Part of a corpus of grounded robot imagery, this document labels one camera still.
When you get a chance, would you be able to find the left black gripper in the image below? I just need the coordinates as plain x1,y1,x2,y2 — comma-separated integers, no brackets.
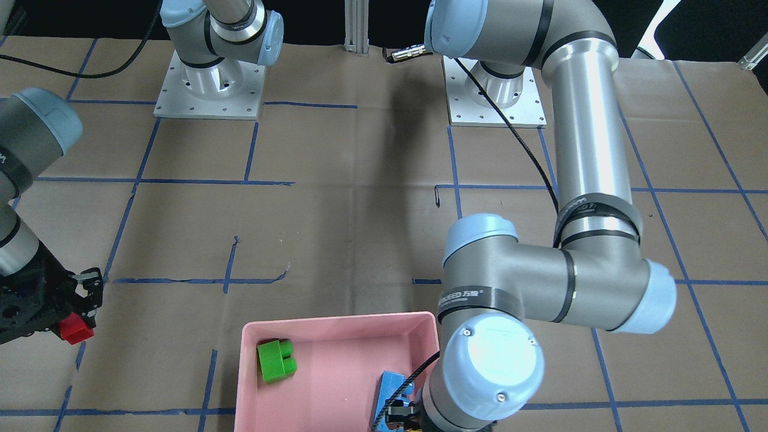
387,399,425,431

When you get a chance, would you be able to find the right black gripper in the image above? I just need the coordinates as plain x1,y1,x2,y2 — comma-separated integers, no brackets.
1,241,104,344

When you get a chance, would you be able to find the blue three-stud block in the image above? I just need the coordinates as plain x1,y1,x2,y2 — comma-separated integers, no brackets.
372,371,415,431

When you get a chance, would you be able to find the red small block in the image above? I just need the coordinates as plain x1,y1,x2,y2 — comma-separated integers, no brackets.
56,313,94,345

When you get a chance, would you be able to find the green two-stud block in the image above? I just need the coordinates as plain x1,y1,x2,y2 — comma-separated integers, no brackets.
257,339,298,385

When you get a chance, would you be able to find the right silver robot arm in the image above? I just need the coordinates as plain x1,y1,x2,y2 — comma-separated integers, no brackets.
2,1,284,344

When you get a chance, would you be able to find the pink plastic box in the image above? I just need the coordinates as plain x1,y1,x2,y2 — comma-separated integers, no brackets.
234,311,439,431

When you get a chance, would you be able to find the brown paper table cover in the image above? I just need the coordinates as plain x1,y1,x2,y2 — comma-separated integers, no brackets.
2,46,767,431

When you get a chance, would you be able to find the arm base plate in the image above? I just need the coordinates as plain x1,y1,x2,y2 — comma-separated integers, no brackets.
154,53,267,121
443,56,548,128

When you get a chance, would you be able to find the metal cable connector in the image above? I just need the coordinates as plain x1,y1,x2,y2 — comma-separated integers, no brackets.
382,44,433,65

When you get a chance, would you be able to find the aluminium frame post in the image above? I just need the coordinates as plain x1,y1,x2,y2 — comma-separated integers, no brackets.
343,0,370,57

